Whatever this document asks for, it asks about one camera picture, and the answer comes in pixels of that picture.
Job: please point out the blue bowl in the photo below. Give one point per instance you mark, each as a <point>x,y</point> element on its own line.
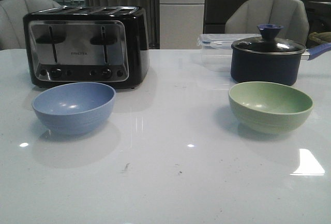
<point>75,108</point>

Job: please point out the green bowl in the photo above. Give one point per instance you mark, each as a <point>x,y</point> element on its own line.
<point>268,107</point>

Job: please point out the clear plastic food container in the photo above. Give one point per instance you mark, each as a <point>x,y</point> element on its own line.
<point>216,51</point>

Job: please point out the black chrome four-slot toaster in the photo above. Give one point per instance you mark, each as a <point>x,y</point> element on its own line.
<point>87,44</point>

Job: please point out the dark blue saucepan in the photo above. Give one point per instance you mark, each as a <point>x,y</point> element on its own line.
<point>271,67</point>

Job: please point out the white drawer cabinet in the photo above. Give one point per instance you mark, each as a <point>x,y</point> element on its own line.
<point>180,23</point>

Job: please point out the glass pot lid blue knob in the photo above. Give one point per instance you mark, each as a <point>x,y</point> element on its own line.
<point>268,42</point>

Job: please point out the grey armchair right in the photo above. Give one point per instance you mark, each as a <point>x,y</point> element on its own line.
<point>290,14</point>

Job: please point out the grey armchair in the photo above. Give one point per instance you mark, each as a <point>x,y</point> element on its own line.
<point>12,13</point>
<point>290,14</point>

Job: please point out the grey armchair left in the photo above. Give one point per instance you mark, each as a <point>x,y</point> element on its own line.
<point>12,13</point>

